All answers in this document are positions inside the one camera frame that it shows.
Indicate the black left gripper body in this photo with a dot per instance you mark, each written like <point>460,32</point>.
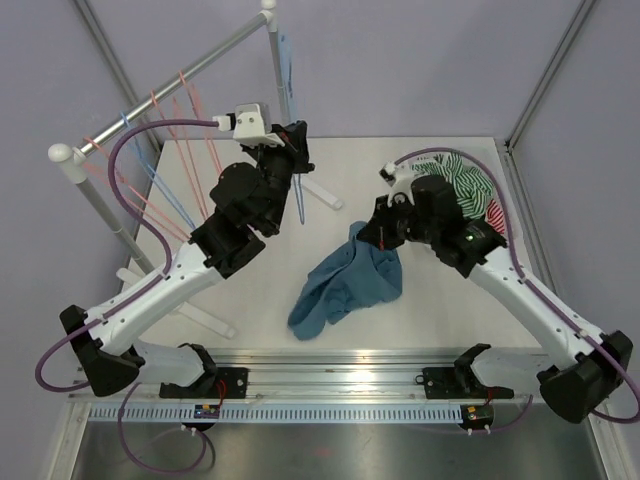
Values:
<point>275,165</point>

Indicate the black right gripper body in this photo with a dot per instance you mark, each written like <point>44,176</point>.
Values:
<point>398,223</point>

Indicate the teal tank top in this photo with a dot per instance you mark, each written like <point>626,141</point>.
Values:
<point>355,276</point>

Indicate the green white striped tank top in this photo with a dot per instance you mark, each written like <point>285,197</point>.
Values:
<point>474,190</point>

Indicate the red white striped tank top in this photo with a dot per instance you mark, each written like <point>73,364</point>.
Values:
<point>495,217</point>

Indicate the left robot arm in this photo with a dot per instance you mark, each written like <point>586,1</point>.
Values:
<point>250,200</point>

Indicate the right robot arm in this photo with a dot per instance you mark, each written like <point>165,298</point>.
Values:
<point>587,364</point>

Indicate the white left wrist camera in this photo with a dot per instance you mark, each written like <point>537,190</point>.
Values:
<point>250,125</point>

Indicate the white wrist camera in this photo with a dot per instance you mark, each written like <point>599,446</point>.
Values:
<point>250,125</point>
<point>399,179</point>

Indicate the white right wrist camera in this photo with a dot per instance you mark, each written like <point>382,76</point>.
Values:
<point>399,179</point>

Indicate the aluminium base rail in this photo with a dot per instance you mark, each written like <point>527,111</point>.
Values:
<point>325,372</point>

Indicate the perforated cable duct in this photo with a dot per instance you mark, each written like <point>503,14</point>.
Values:
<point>290,414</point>

